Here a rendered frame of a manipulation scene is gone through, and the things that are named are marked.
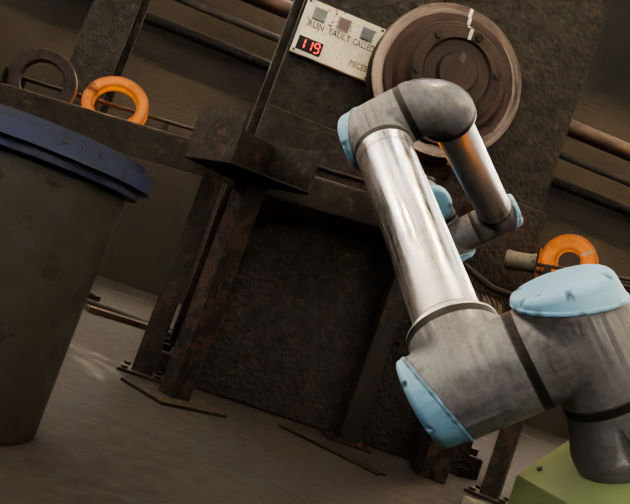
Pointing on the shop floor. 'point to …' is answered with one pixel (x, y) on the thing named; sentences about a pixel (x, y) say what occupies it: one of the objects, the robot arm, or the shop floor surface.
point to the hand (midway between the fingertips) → (406, 190)
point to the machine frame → (326, 140)
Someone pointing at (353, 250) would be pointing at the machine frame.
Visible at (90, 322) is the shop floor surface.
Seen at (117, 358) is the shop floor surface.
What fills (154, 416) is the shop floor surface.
